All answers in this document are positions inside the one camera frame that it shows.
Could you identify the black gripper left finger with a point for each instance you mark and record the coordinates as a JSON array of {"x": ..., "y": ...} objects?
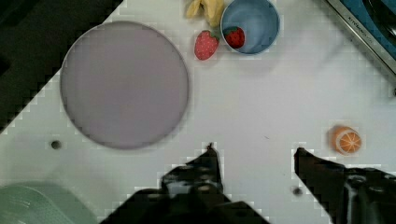
[{"x": 191, "y": 193}]

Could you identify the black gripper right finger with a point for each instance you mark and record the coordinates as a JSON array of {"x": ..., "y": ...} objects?
[{"x": 348, "y": 195}]

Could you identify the toy orange half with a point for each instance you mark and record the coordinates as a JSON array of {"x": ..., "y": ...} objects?
[{"x": 344, "y": 140}]

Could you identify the grey round plate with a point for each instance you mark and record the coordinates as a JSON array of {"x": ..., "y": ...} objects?
[{"x": 124, "y": 85}]

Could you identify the light red felt strawberry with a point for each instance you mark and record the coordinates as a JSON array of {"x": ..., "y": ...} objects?
[{"x": 206, "y": 45}]

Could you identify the dark red strawberry in bowl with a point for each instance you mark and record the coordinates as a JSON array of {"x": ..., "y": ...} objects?
[{"x": 235, "y": 37}]

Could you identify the green perforated basket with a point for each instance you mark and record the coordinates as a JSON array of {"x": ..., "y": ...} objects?
[{"x": 42, "y": 203}]

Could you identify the peeled toy banana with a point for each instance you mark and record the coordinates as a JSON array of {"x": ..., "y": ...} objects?
[{"x": 212, "y": 9}]

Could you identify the blue bowl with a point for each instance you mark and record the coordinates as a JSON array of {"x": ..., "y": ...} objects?
[{"x": 258, "y": 19}]

